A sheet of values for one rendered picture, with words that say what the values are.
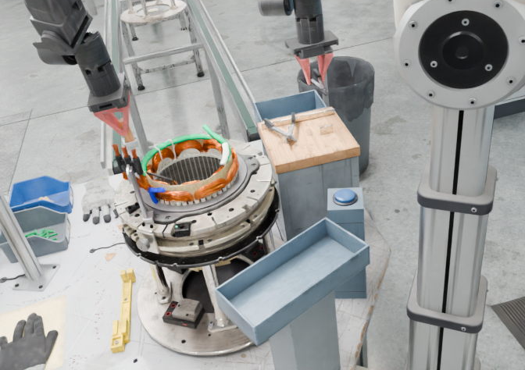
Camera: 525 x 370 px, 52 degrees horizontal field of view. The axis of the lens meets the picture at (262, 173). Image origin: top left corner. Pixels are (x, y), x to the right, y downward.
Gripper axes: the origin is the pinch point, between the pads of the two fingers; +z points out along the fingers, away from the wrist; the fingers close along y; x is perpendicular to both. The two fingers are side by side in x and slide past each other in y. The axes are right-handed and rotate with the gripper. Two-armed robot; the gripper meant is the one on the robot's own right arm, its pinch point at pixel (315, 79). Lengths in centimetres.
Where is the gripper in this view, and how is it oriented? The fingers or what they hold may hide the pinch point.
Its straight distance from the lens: 120.1
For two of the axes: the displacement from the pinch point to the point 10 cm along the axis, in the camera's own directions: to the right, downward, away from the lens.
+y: -9.7, 2.3, -0.9
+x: 2.0, 5.2, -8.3
